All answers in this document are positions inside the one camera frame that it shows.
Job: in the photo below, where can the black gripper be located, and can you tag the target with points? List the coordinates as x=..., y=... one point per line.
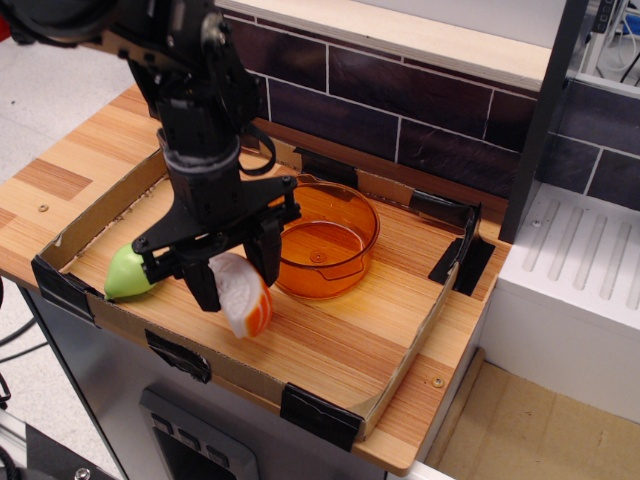
x=213, y=211

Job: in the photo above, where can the white orange toy sushi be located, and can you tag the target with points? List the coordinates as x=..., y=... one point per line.
x=243, y=295

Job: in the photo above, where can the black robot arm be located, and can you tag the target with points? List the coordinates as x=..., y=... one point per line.
x=183, y=59

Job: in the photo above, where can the orange transparent plastic pot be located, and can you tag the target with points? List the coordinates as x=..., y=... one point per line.
x=327, y=251

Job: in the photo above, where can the taped cardboard fence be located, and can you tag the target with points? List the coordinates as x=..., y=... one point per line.
x=389, y=350

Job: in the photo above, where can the green toy pear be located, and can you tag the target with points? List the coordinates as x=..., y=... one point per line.
x=125, y=276

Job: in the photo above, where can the grey oven control panel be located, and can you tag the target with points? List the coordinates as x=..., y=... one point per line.
x=190, y=448

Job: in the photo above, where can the white toy sink drainboard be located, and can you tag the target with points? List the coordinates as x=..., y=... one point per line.
x=565, y=310

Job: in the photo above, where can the light wooden shelf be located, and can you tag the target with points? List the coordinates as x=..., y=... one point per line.
x=453, y=48

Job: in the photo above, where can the dark grey right post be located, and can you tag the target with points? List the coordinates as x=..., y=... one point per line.
x=529, y=171

